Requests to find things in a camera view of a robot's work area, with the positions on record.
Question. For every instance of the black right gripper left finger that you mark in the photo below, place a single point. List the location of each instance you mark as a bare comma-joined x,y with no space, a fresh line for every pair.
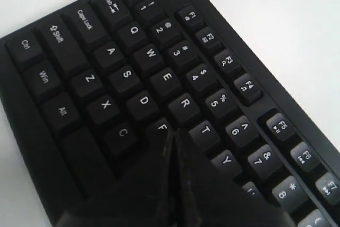
139,198

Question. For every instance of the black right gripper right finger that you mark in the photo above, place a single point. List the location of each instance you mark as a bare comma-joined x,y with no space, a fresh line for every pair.
207,198

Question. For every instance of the black acer keyboard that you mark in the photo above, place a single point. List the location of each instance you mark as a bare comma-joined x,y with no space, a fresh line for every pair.
87,88

